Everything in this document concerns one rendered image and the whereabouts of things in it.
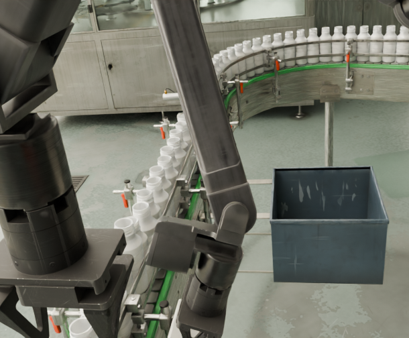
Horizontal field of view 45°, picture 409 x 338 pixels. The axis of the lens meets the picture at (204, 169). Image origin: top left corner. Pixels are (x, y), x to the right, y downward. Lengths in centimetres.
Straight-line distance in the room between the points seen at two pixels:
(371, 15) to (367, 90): 371
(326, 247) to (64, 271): 111
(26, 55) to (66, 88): 452
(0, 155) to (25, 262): 9
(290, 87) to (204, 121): 190
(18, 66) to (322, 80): 231
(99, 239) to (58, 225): 5
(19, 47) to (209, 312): 51
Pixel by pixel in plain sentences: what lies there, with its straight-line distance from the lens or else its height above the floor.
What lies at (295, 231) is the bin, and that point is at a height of 91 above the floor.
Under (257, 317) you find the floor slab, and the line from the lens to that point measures 244.
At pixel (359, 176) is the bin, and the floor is 92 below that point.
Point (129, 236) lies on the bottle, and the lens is 97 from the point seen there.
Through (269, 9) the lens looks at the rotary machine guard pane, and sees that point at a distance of 423.
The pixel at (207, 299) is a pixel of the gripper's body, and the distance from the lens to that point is 70.
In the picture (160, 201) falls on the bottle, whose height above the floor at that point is 112.
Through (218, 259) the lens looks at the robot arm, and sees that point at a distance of 66.
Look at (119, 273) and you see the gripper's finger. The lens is 40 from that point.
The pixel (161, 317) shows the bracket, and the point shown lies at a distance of 91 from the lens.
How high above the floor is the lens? 171
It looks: 27 degrees down
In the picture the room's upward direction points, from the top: 7 degrees counter-clockwise
